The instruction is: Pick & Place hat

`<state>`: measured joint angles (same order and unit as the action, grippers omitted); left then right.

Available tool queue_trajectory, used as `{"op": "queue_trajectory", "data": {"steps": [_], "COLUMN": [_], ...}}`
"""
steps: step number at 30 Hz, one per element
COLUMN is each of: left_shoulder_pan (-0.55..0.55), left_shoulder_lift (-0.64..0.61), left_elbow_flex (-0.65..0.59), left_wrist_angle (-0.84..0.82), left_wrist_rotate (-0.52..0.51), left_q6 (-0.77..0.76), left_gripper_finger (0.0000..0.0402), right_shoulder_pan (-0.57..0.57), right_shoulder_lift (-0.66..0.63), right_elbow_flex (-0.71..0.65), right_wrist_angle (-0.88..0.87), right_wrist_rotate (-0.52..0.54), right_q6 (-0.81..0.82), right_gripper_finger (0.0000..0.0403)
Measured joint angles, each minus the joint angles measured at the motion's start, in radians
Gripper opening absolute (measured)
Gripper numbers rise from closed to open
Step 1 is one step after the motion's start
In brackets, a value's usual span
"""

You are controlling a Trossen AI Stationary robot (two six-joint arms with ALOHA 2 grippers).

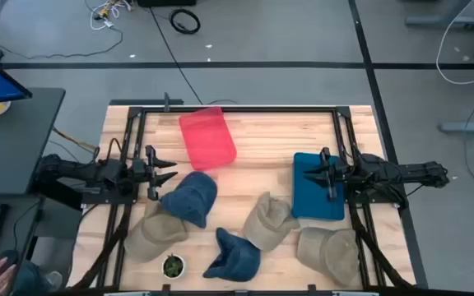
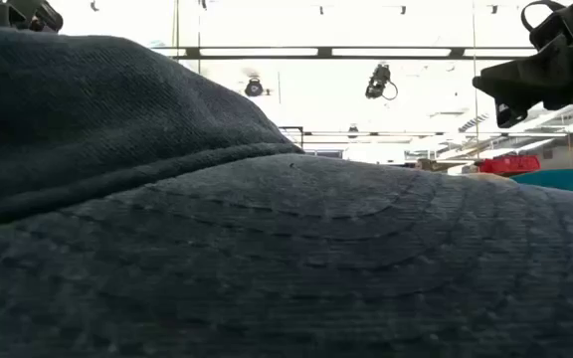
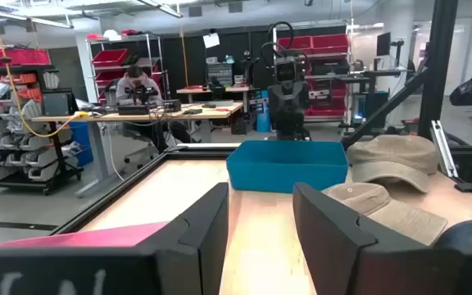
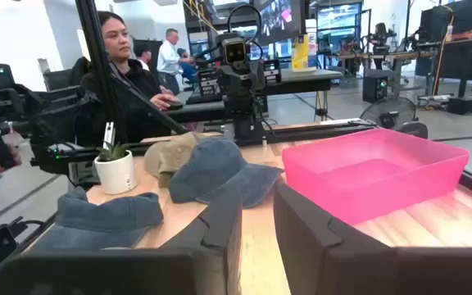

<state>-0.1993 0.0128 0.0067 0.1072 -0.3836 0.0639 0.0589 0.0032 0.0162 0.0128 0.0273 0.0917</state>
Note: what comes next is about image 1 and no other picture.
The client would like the person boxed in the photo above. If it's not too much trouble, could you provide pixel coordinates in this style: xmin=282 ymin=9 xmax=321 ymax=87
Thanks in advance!
xmin=12 ymin=261 xmax=63 ymax=296

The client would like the red plastic bin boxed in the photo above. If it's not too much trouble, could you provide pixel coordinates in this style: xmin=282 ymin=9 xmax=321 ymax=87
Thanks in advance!
xmin=178 ymin=105 xmax=239 ymax=173

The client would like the black computer mouse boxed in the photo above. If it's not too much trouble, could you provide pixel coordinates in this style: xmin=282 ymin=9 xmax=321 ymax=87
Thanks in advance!
xmin=0 ymin=248 xmax=21 ymax=272

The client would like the blue plastic bin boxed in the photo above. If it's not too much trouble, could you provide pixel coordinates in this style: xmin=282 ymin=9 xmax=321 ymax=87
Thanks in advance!
xmin=290 ymin=151 xmax=346 ymax=222

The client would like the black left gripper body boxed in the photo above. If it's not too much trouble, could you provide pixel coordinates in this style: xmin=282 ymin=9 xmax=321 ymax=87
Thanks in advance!
xmin=131 ymin=144 xmax=159 ymax=202

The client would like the black metal table frame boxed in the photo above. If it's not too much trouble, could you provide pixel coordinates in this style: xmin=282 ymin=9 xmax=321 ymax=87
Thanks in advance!
xmin=95 ymin=105 xmax=388 ymax=291

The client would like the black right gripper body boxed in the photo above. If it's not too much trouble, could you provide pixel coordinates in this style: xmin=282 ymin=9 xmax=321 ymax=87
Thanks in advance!
xmin=320 ymin=146 xmax=351 ymax=203

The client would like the blue denim hat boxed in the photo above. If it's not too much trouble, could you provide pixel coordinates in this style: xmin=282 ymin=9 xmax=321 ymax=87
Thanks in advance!
xmin=159 ymin=171 xmax=219 ymax=229
xmin=202 ymin=227 xmax=262 ymax=284

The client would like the black box on floor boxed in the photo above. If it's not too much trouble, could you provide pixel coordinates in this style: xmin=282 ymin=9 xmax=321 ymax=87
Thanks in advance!
xmin=137 ymin=0 xmax=198 ymax=8

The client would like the grey desk foot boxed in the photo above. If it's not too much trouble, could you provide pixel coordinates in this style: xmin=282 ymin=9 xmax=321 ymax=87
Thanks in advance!
xmin=404 ymin=0 xmax=474 ymax=30
xmin=438 ymin=120 xmax=474 ymax=135

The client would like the coiled black cable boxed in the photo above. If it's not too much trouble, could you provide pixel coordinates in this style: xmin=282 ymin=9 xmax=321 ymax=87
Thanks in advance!
xmin=168 ymin=7 xmax=202 ymax=35

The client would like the yellow cable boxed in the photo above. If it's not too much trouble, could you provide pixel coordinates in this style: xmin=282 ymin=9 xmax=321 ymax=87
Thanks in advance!
xmin=51 ymin=126 xmax=99 ymax=152

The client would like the white cable bundle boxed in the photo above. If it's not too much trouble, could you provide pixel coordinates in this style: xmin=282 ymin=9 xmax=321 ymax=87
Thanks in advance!
xmin=84 ymin=0 xmax=133 ymax=31

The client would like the small plant in white pot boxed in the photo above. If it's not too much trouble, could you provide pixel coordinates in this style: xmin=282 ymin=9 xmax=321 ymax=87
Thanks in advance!
xmin=161 ymin=253 xmax=187 ymax=280

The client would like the white floor cable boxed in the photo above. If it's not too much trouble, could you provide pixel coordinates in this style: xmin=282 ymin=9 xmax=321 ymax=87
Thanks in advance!
xmin=435 ymin=0 xmax=474 ymax=86

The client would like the black cable sleeve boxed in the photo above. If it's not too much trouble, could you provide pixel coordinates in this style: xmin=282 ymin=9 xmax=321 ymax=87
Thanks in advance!
xmin=70 ymin=203 xmax=133 ymax=289
xmin=350 ymin=201 xmax=413 ymax=289

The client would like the dark grey desk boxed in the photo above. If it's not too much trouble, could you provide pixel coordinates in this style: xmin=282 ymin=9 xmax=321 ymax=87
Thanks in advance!
xmin=0 ymin=87 xmax=67 ymax=197

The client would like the tan canvas hat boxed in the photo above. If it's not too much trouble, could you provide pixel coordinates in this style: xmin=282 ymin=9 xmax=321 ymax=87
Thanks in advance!
xmin=123 ymin=200 xmax=189 ymax=264
xmin=242 ymin=191 xmax=301 ymax=252
xmin=295 ymin=226 xmax=361 ymax=288

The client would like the long thin black cable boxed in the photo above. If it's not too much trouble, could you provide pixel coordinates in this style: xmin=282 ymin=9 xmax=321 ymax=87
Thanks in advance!
xmin=149 ymin=6 xmax=204 ymax=105

